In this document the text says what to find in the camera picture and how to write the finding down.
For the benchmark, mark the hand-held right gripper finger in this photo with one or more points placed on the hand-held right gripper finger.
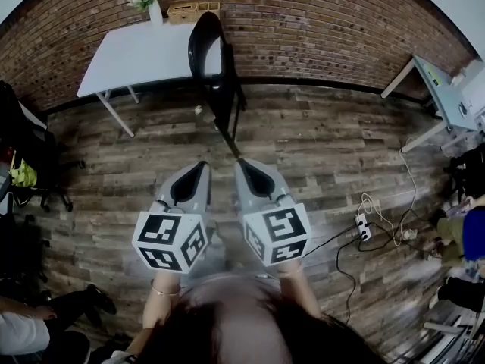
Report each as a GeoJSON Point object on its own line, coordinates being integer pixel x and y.
{"type": "Point", "coordinates": [240, 192]}
{"type": "Point", "coordinates": [282, 192]}

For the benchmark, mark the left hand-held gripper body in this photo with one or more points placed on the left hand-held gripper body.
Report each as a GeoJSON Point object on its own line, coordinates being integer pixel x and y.
{"type": "Point", "coordinates": [166, 237]}

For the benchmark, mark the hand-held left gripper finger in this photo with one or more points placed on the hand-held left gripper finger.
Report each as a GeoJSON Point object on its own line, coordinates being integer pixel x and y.
{"type": "Point", "coordinates": [204, 195]}
{"type": "Point", "coordinates": [165, 192]}

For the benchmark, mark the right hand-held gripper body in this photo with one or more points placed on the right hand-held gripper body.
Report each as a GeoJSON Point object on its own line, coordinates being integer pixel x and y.
{"type": "Point", "coordinates": [280, 233]}

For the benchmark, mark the person's left forearm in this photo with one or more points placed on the person's left forearm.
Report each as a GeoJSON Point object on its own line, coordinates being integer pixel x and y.
{"type": "Point", "coordinates": [161, 309]}

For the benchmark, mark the person's right forearm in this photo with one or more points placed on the person's right forearm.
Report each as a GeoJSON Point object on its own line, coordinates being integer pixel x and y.
{"type": "Point", "coordinates": [303, 294]}

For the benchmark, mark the black office chair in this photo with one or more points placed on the black office chair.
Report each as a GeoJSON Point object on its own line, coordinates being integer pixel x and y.
{"type": "Point", "coordinates": [22, 135]}
{"type": "Point", "coordinates": [468, 173]}

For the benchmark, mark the person's grey trousers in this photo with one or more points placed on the person's grey trousers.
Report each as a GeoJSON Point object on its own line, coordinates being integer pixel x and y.
{"type": "Point", "coordinates": [235, 248]}

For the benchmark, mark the person's pale shirt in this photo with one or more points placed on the person's pale shirt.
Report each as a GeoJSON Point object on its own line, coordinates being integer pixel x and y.
{"type": "Point", "coordinates": [227, 290]}

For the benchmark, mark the white power strip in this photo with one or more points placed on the white power strip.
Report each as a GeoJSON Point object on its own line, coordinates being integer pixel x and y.
{"type": "Point", "coordinates": [363, 226]}

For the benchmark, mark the white table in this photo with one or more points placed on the white table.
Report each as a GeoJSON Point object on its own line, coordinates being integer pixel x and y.
{"type": "Point", "coordinates": [144, 59]}

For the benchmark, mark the yellow-green bag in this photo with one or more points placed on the yellow-green bag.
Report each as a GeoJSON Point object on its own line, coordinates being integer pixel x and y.
{"type": "Point", "coordinates": [24, 174]}

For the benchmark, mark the white vase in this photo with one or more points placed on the white vase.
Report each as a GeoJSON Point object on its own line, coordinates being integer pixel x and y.
{"type": "Point", "coordinates": [155, 13]}

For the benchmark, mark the wicker organiser box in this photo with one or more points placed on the wicker organiser box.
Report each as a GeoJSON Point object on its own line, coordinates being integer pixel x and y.
{"type": "Point", "coordinates": [182, 13]}

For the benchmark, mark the light blue desk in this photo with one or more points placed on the light blue desk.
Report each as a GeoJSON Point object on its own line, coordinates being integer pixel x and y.
{"type": "Point", "coordinates": [439, 97]}

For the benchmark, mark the green flat item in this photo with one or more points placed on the green flat item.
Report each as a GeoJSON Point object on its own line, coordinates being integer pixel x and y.
{"type": "Point", "coordinates": [433, 73]}

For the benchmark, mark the white metal desk frame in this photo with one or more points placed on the white metal desk frame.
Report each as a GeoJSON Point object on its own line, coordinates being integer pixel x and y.
{"type": "Point", "coordinates": [443, 326]}

